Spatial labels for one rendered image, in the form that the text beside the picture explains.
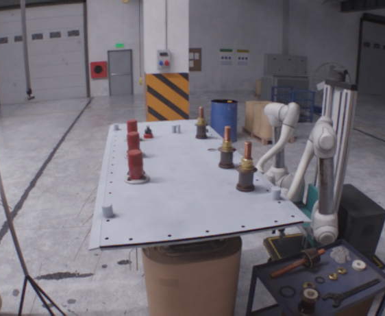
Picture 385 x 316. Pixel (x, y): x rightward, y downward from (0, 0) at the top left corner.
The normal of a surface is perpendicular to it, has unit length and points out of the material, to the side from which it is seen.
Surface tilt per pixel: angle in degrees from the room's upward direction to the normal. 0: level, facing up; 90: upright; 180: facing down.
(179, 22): 90
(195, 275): 90
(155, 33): 90
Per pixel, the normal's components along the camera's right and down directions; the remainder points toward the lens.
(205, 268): 0.21, 0.33
